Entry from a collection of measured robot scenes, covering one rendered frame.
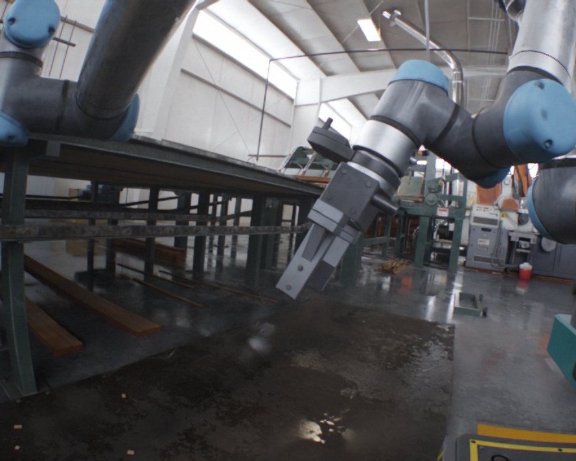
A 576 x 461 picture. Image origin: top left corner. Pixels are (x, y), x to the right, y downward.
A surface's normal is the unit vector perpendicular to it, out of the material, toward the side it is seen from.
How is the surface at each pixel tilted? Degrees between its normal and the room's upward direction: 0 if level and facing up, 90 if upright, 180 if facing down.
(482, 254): 90
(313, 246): 110
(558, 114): 90
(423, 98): 90
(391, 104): 75
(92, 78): 133
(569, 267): 90
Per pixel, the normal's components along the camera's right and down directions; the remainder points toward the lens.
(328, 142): -0.29, -0.10
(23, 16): 0.80, 0.12
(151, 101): -0.47, 0.00
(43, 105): 0.60, 0.36
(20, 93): 0.65, 0.04
